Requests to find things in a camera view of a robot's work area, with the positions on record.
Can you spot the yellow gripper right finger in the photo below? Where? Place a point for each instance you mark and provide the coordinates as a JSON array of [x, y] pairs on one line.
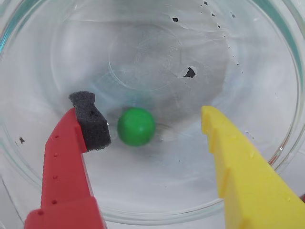
[[250, 186]]

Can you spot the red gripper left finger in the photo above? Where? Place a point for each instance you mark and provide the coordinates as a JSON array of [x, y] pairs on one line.
[[64, 179]]

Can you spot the pale grey tablecloth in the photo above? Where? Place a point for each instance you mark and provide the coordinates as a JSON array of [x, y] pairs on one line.
[[7, 214]]

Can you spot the clear glass bowl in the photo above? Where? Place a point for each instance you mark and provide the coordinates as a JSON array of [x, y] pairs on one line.
[[71, 59]]

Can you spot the green ball pill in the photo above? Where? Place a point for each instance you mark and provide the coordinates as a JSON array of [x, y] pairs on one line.
[[135, 126]]

